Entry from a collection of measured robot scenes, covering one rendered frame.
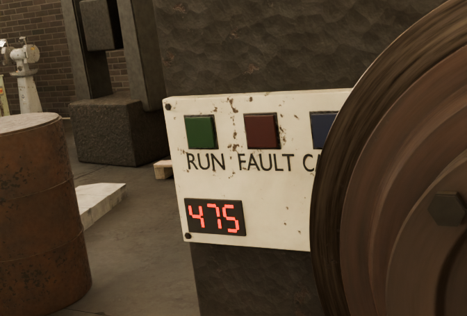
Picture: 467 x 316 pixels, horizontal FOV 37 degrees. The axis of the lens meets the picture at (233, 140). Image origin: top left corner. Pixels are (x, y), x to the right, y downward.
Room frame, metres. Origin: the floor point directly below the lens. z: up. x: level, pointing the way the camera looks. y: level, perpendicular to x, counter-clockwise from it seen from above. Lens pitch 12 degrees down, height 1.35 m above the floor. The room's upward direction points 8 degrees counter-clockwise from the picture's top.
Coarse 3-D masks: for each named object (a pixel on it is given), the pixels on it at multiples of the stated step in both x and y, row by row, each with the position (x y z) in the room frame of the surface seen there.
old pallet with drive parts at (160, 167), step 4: (164, 160) 5.32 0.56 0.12; (168, 160) 5.30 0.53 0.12; (156, 164) 5.24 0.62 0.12; (160, 164) 5.22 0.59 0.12; (164, 164) 5.20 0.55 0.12; (168, 164) 5.19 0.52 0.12; (156, 168) 5.23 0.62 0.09; (160, 168) 5.21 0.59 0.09; (164, 168) 5.21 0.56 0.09; (168, 168) 5.26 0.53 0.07; (172, 168) 5.31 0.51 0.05; (156, 172) 5.23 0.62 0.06; (160, 172) 5.22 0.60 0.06; (164, 172) 5.20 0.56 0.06; (168, 172) 5.25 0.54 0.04; (172, 172) 5.30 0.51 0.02; (156, 176) 5.24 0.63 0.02; (160, 176) 5.22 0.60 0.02; (164, 176) 5.21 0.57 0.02; (168, 176) 5.24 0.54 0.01
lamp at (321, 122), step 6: (312, 114) 0.71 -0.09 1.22; (318, 114) 0.71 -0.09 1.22; (324, 114) 0.70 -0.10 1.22; (330, 114) 0.70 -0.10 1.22; (336, 114) 0.70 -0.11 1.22; (312, 120) 0.71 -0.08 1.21; (318, 120) 0.71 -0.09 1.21; (324, 120) 0.70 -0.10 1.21; (330, 120) 0.70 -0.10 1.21; (312, 126) 0.71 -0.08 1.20; (318, 126) 0.71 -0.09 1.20; (324, 126) 0.70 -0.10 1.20; (330, 126) 0.70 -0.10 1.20; (318, 132) 0.71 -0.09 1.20; (324, 132) 0.70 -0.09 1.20; (318, 138) 0.71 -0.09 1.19; (324, 138) 0.71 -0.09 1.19; (318, 144) 0.71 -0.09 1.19
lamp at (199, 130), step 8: (192, 120) 0.79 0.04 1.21; (200, 120) 0.78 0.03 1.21; (208, 120) 0.78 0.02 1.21; (192, 128) 0.79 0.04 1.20; (200, 128) 0.78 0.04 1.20; (208, 128) 0.78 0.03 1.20; (192, 136) 0.79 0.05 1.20; (200, 136) 0.78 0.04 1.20; (208, 136) 0.78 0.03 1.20; (192, 144) 0.79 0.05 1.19; (200, 144) 0.79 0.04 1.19; (208, 144) 0.78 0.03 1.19
